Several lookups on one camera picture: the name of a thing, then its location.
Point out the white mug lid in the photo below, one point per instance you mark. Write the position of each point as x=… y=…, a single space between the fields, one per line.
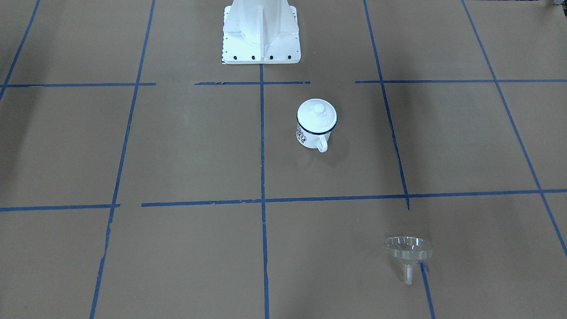
x=317 y=116

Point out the clear glass funnel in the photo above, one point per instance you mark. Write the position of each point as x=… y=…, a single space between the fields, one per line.
x=408 y=252

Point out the white enamel mug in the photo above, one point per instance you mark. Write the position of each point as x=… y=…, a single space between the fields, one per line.
x=314 y=140

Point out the brown paper table cover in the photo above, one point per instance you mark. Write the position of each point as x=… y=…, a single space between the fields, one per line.
x=142 y=178

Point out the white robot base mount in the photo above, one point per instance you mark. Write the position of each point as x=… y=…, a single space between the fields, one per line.
x=260 y=31

